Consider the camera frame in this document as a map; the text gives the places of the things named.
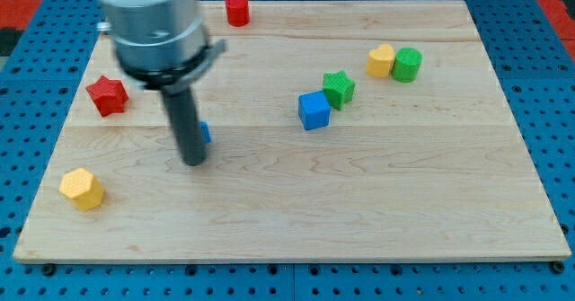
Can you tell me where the red star block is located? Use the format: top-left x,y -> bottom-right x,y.
86,76 -> 129,117

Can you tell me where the green cylinder block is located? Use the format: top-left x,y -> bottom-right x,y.
391,48 -> 423,83

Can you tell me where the yellow hexagon block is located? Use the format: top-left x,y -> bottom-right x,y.
58,168 -> 104,211

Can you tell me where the blue cube block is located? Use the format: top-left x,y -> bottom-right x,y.
298,91 -> 331,130

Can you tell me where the red cylinder block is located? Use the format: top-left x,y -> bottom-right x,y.
225,0 -> 251,27

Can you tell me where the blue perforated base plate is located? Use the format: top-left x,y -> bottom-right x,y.
1,0 -> 574,301

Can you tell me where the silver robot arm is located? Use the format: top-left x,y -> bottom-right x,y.
98,0 -> 226,90

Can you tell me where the yellow heart block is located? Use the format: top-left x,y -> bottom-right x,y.
366,44 -> 395,78

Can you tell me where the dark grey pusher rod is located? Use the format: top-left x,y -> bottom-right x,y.
161,85 -> 208,166

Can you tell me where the wooden board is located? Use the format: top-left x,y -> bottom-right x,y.
13,0 -> 571,264

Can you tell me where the green star block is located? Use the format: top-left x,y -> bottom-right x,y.
323,70 -> 356,111

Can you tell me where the small blue block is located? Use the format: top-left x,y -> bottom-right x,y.
200,121 -> 211,144

